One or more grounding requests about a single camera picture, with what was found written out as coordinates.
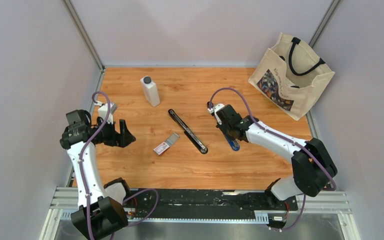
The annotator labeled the blue stapler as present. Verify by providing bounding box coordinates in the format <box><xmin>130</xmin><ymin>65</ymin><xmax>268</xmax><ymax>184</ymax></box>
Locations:
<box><xmin>206</xmin><ymin>101</ymin><xmax>240</xmax><ymax>151</ymax></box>

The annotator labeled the white plastic bottle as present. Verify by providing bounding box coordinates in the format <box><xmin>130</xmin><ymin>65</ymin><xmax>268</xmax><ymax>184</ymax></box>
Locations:
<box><xmin>140</xmin><ymin>76</ymin><xmax>161</xmax><ymax>107</ymax></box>

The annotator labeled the beige canvas tote bag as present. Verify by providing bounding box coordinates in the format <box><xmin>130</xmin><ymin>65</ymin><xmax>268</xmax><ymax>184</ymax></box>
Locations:
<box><xmin>248</xmin><ymin>33</ymin><xmax>335</xmax><ymax>121</ymax></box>

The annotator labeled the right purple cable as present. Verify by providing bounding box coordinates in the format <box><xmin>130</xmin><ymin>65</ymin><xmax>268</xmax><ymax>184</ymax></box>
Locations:
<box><xmin>207</xmin><ymin>87</ymin><xmax>338</xmax><ymax>232</ymax></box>

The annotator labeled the white slotted cable duct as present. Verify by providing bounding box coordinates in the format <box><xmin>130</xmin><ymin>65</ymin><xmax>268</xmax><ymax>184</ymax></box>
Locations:
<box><xmin>60</xmin><ymin>210</ymin><xmax>270</xmax><ymax>224</ymax></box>

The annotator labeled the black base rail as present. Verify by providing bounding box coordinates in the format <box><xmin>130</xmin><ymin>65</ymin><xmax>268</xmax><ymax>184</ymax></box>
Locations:
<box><xmin>123</xmin><ymin>188</ymin><xmax>299</xmax><ymax>221</ymax></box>

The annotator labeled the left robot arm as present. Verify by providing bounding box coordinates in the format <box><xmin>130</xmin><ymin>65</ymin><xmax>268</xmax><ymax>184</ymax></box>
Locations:
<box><xmin>60</xmin><ymin>109</ymin><xmax>136</xmax><ymax>240</ymax></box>

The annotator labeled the red white staple box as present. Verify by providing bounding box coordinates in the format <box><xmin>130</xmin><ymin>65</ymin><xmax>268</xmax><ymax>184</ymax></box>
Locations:
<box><xmin>153</xmin><ymin>132</ymin><xmax>180</xmax><ymax>156</ymax></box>

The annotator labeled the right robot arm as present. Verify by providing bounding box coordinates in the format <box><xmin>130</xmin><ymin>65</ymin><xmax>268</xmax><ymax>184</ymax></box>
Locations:
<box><xmin>208</xmin><ymin>103</ymin><xmax>338</xmax><ymax>210</ymax></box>

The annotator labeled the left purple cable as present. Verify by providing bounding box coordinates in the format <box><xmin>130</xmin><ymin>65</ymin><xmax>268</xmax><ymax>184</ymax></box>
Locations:
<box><xmin>77</xmin><ymin>91</ymin><xmax>160</xmax><ymax>240</ymax></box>

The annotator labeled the black stapler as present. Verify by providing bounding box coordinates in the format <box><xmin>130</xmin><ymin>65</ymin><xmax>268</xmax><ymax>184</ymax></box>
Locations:
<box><xmin>168</xmin><ymin>109</ymin><xmax>208</xmax><ymax>154</ymax></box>

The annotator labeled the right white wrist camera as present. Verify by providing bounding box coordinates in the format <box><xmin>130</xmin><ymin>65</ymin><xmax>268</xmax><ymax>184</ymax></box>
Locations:
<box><xmin>207</xmin><ymin>102</ymin><xmax>225</xmax><ymax>125</ymax></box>

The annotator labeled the purple cable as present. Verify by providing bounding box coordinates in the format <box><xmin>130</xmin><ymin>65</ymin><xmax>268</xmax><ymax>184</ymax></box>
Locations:
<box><xmin>77</xmin><ymin>91</ymin><xmax>160</xmax><ymax>240</ymax></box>
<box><xmin>207</xmin><ymin>87</ymin><xmax>338</xmax><ymax>232</ymax></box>

